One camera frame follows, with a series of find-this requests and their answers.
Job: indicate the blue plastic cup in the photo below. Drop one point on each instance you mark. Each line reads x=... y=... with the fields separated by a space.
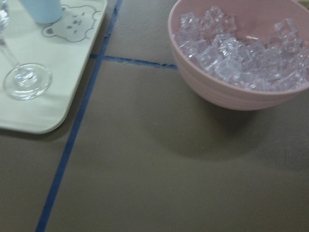
x=43 y=11

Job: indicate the pink bowl of ice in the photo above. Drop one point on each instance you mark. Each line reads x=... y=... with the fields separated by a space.
x=241 y=54

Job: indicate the clear wine glass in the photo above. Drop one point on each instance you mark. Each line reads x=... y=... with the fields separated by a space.
x=24 y=81

